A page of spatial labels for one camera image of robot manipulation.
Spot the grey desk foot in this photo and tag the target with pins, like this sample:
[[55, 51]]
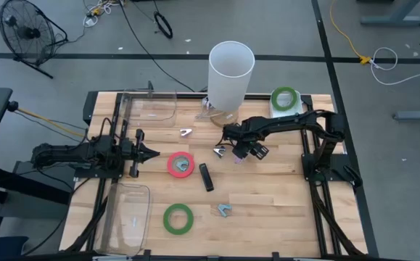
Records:
[[416, 115]]

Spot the white shade wooden base lamp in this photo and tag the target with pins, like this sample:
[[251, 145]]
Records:
[[231, 76]]

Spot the teal toy airplane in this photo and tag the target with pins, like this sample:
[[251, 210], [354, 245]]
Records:
[[182, 165]]

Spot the black aluminium table frame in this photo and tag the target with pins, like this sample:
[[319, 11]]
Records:
[[308, 103]]

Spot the pink tape roll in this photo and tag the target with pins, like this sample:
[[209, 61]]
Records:
[[170, 165]]

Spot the white plastic bin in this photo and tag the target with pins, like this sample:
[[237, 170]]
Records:
[[286, 113]]

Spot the dark grey staple remover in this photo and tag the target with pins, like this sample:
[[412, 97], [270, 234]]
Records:
[[218, 151]]

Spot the clear plastic bin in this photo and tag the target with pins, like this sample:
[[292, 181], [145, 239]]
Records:
[[126, 217], [148, 108]]

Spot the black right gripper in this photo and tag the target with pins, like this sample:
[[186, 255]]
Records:
[[242, 136]]

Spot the grey desk leg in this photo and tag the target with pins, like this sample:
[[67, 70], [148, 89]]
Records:
[[398, 18]]

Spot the black floor fan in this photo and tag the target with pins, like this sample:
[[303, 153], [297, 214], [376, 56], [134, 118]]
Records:
[[28, 32]]

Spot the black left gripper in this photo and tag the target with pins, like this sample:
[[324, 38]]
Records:
[[137, 152]]

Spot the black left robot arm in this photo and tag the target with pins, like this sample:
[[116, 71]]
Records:
[[68, 152]]

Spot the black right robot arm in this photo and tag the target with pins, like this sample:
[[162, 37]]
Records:
[[304, 121]]

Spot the green tape roll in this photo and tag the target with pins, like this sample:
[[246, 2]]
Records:
[[165, 219], [273, 98]]

